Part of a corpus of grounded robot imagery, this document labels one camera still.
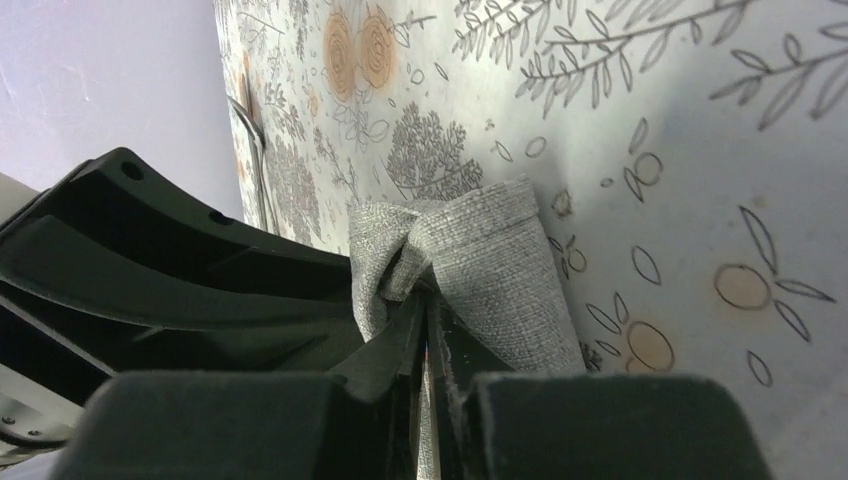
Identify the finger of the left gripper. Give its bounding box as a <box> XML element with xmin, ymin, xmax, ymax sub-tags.
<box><xmin>1</xmin><ymin>148</ymin><xmax>363</xmax><ymax>404</ymax></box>

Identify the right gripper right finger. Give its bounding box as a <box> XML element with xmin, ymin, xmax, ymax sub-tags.
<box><xmin>427</xmin><ymin>301</ymin><xmax>772</xmax><ymax>479</ymax></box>

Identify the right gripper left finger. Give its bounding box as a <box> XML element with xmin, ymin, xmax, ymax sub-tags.
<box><xmin>51</xmin><ymin>293</ymin><xmax>426</xmax><ymax>479</ymax></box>

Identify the grey cloth napkin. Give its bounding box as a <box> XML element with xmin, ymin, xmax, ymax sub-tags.
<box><xmin>349</xmin><ymin>176</ymin><xmax>586</xmax><ymax>374</ymax></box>

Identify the floral patterned tablecloth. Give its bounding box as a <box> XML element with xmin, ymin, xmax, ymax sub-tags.
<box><xmin>214</xmin><ymin>1</ymin><xmax>847</xmax><ymax>479</ymax></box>

